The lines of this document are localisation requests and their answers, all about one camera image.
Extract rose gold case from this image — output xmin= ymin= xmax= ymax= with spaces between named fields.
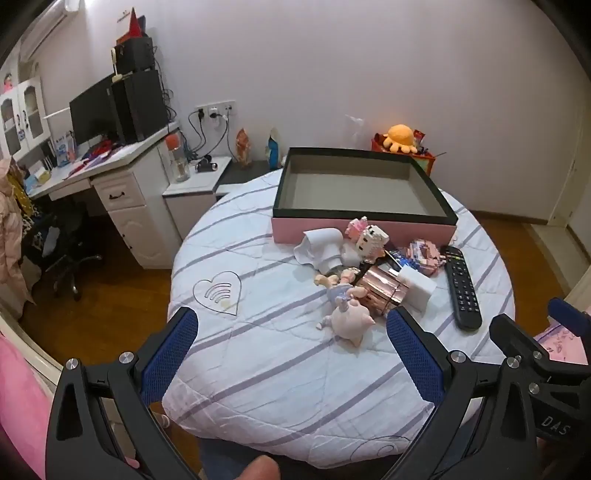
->
xmin=353 ymin=264 xmax=410 ymax=318

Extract pink purple block figure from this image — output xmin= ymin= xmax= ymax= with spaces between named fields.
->
xmin=405 ymin=239 xmax=447 ymax=278

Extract pink cloth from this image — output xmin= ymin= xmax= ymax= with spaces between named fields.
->
xmin=0 ymin=332 xmax=58 ymax=480

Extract black monitor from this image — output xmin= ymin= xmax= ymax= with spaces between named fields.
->
xmin=68 ymin=73 xmax=118 ymax=147

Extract large black speaker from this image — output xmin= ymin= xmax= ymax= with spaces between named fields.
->
xmin=111 ymin=69 xmax=168 ymax=145

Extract blue white bag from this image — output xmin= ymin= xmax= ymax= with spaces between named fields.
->
xmin=264 ymin=127 xmax=283 ymax=169

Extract white wall outlet strip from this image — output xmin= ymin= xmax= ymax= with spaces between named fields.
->
xmin=195 ymin=100 xmax=237 ymax=121

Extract hanging clothes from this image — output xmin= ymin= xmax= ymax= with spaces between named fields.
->
xmin=0 ymin=157 xmax=38 ymax=319

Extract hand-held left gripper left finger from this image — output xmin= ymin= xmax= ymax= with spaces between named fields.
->
xmin=45 ymin=305 xmax=199 ymax=480

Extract pink box with black rim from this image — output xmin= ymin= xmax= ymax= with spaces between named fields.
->
xmin=271 ymin=148 xmax=459 ymax=244

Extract pink pig toy figure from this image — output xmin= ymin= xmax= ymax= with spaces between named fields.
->
xmin=315 ymin=269 xmax=376 ymax=348

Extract white door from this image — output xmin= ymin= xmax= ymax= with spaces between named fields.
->
xmin=549 ymin=134 xmax=591 ymax=232

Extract black office chair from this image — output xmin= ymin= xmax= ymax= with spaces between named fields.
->
xmin=23 ymin=208 xmax=103 ymax=303

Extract white nightstand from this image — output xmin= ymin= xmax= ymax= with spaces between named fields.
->
xmin=161 ymin=156 xmax=233 ymax=241

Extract orange snack bag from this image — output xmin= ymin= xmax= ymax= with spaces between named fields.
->
xmin=235 ymin=128 xmax=252 ymax=166

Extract white air conditioner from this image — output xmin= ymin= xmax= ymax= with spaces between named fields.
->
xmin=18 ymin=0 xmax=81 ymax=61

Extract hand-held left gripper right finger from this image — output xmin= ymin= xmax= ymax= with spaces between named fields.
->
xmin=385 ymin=305 xmax=539 ymax=480

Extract blue white carton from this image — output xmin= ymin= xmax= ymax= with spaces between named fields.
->
xmin=54 ymin=131 xmax=77 ymax=167

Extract black top low cabinet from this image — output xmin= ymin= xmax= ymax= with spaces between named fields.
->
xmin=215 ymin=159 xmax=283 ymax=197

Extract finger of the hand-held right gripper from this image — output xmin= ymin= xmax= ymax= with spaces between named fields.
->
xmin=489 ymin=314 xmax=562 ymax=377
xmin=548 ymin=298 xmax=591 ymax=342

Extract black cables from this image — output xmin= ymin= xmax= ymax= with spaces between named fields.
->
xmin=187 ymin=108 xmax=232 ymax=160

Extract clear bottle with orange cap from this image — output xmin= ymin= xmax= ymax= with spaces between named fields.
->
xmin=166 ymin=133 xmax=191 ymax=183

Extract white rectangular box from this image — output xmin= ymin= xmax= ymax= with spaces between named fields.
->
xmin=397 ymin=267 xmax=437 ymax=315

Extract black remote control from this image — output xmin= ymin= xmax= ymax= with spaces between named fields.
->
xmin=440 ymin=246 xmax=484 ymax=331

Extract person's left hand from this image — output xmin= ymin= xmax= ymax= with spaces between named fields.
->
xmin=229 ymin=455 xmax=281 ymax=480

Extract black box on speaker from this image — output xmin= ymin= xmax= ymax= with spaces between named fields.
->
xmin=115 ymin=36 xmax=155 ymax=75

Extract white glass door cabinet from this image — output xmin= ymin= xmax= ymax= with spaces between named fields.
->
xmin=0 ymin=76 xmax=51 ymax=160

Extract red crate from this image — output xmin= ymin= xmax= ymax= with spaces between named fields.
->
xmin=370 ymin=134 xmax=437 ymax=177

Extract white plug adapter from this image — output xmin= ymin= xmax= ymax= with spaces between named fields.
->
xmin=294 ymin=227 xmax=362 ymax=274

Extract white pink block figure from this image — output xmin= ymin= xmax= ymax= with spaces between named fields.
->
xmin=346 ymin=218 xmax=391 ymax=265

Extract clear plastic bag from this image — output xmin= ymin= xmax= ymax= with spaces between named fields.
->
xmin=344 ymin=114 xmax=370 ymax=148

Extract orange octopus plush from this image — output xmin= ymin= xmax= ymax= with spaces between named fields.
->
xmin=382 ymin=124 xmax=419 ymax=154

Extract white desk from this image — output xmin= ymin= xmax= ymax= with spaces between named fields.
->
xmin=25 ymin=121 xmax=183 ymax=271

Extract pink printed blanket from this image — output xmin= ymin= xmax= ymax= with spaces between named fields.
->
xmin=536 ymin=323 xmax=587 ymax=365

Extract white bed frame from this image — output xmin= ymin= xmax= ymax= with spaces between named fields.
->
xmin=0 ymin=302 xmax=65 ymax=374

